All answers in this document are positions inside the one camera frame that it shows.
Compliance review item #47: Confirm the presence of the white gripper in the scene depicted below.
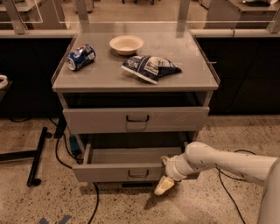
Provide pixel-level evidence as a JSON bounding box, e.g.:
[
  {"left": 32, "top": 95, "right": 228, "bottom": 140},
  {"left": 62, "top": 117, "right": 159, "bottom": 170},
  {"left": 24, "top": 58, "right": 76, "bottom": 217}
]
[{"left": 154, "top": 155, "right": 193, "bottom": 195}]

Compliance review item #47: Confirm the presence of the grey drawer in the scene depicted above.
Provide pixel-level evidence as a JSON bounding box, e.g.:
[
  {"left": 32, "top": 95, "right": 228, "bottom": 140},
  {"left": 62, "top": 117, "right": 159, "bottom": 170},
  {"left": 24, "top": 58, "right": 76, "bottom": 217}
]
[
  {"left": 73, "top": 141, "right": 186, "bottom": 183},
  {"left": 63, "top": 107, "right": 209, "bottom": 134}
]

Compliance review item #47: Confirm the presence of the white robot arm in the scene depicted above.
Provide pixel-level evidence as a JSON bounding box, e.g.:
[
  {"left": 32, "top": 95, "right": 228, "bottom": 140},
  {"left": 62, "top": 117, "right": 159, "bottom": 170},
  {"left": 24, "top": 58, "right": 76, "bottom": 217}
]
[{"left": 155, "top": 142, "right": 280, "bottom": 224}]

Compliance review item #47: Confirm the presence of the grey top drawer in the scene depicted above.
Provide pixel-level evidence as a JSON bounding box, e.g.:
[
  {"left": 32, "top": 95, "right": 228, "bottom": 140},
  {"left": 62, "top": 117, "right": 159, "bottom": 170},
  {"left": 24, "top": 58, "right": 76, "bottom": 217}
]
[{"left": 63, "top": 107, "right": 209, "bottom": 134}]

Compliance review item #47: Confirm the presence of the grey drawer cabinet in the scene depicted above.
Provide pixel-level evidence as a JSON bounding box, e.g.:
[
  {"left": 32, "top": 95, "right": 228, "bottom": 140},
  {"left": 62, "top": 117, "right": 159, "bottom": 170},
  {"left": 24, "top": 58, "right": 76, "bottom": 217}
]
[{"left": 51, "top": 22, "right": 221, "bottom": 188}]

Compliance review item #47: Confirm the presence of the blue power box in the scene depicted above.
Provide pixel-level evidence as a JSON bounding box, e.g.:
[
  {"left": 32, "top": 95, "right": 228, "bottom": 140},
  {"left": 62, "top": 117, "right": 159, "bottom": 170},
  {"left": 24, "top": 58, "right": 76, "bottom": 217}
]
[{"left": 69, "top": 136, "right": 81, "bottom": 155}]

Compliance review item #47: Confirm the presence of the blue white chip bag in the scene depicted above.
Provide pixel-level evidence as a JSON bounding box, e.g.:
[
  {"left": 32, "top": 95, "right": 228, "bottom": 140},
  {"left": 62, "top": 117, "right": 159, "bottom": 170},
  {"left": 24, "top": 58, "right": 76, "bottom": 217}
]
[{"left": 122, "top": 55, "right": 182, "bottom": 84}]

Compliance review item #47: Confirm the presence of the black metal stand base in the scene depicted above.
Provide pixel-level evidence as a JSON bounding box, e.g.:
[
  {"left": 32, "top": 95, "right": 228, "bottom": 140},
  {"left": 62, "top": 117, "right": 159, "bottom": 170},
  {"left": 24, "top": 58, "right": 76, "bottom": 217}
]
[{"left": 0, "top": 127, "right": 52, "bottom": 187}]

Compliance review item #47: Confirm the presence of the white paper bowl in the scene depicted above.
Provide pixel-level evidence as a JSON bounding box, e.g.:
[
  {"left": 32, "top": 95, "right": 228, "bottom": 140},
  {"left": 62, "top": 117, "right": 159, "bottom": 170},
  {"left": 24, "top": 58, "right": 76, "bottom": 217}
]
[{"left": 109, "top": 35, "right": 144, "bottom": 55}]

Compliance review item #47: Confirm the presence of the crushed blue soda can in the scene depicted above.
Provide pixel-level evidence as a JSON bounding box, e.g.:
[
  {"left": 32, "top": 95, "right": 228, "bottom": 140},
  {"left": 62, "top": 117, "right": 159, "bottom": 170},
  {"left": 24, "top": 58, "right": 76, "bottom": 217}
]
[{"left": 66, "top": 44, "right": 96, "bottom": 71}]

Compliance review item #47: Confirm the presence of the white object at left edge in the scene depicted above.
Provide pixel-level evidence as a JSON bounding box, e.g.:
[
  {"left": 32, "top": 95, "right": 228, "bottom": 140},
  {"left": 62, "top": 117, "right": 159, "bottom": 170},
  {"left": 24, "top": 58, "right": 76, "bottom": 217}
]
[{"left": 0, "top": 74, "right": 9, "bottom": 89}]

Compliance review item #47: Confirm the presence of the black floor cable right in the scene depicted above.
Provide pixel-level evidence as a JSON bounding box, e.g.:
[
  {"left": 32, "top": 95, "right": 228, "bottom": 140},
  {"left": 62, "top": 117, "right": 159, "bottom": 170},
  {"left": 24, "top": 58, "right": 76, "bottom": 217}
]
[{"left": 215, "top": 149, "right": 257, "bottom": 224}]

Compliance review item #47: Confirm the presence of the black floor cable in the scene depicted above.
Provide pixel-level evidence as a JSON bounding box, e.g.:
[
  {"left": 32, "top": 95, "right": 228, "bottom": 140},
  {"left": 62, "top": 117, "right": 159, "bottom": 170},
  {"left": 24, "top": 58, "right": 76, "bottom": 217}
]
[
  {"left": 215, "top": 149, "right": 257, "bottom": 224},
  {"left": 49, "top": 117, "right": 100, "bottom": 224}
]

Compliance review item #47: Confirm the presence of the black floor cable left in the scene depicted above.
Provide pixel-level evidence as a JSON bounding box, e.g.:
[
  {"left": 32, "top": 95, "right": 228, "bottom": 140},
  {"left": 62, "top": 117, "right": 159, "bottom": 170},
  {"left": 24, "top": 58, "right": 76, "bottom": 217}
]
[{"left": 49, "top": 117, "right": 100, "bottom": 224}]

